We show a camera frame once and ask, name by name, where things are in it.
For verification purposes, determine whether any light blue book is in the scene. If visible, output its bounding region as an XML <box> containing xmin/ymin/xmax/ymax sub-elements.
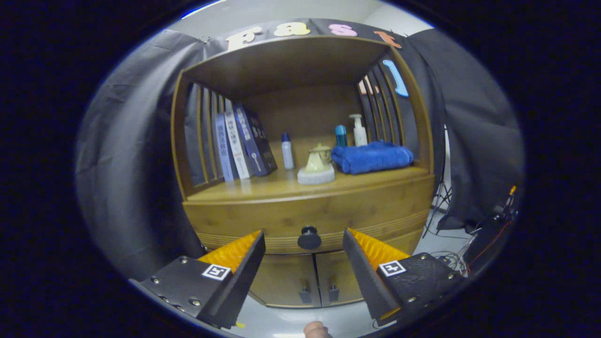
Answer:
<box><xmin>215</xmin><ymin>113</ymin><xmax>235</xmax><ymax>183</ymax></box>

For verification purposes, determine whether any blue folded towel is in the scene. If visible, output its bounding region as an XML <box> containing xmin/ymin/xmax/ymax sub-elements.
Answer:
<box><xmin>331</xmin><ymin>141</ymin><xmax>415</xmax><ymax>175</ymax></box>

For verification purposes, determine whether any dark blue book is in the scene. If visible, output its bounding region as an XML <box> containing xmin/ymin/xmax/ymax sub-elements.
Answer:
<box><xmin>233</xmin><ymin>104</ymin><xmax>278</xmax><ymax>177</ymax></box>

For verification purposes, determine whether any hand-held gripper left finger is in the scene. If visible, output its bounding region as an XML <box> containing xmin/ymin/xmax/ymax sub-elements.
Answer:
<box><xmin>129</xmin><ymin>230</ymin><xmax>266</xmax><ymax>329</ymax></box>

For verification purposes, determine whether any beige lidded teacup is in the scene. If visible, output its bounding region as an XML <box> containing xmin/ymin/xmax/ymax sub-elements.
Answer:
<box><xmin>310</xmin><ymin>143</ymin><xmax>332</xmax><ymax>162</ymax></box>

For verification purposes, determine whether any wooden countertop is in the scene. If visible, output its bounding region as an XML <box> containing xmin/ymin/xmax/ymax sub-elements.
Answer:
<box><xmin>185</xmin><ymin>164</ymin><xmax>432</xmax><ymax>203</ymax></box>

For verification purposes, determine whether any black light stand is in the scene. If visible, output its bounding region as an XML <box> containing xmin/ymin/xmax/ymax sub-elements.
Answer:
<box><xmin>422</xmin><ymin>181</ymin><xmax>452</xmax><ymax>239</ymax></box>

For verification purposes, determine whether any white bottle with blue cap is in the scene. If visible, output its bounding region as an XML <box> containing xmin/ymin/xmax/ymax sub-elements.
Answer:
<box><xmin>281</xmin><ymin>132</ymin><xmax>295</xmax><ymax>170</ymax></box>

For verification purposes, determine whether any pale green scrub brush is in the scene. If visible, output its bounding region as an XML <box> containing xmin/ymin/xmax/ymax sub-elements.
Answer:
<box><xmin>297</xmin><ymin>149</ymin><xmax>336</xmax><ymax>185</ymax></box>

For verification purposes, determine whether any white pump bottle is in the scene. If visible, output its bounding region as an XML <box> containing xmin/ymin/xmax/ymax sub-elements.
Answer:
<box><xmin>349</xmin><ymin>114</ymin><xmax>368</xmax><ymax>147</ymax></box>

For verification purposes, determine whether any black device with orange clip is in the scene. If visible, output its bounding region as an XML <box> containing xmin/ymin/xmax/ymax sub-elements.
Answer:
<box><xmin>465</xmin><ymin>185</ymin><xmax>519</xmax><ymax>275</ymax></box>

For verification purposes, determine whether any tangle of floor cables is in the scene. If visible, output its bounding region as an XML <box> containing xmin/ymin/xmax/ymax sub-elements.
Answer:
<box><xmin>425</xmin><ymin>221</ymin><xmax>484</xmax><ymax>277</ymax></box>

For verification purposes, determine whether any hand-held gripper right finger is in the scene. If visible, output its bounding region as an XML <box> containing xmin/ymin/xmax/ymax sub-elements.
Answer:
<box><xmin>342</xmin><ymin>228</ymin><xmax>468</xmax><ymax>327</ymax></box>

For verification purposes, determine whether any wooden drawer with black knob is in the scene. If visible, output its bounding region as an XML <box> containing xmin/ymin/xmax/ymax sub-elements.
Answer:
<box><xmin>182</xmin><ymin>175</ymin><xmax>436</xmax><ymax>256</ymax></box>

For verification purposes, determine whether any white book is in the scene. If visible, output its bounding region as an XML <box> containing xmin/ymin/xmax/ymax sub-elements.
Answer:
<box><xmin>223</xmin><ymin>99</ymin><xmax>252</xmax><ymax>180</ymax></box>

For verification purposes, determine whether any wooden cabinet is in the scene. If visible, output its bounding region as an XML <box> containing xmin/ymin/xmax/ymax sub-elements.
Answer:
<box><xmin>170</xmin><ymin>35</ymin><xmax>436</xmax><ymax>309</ymax></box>

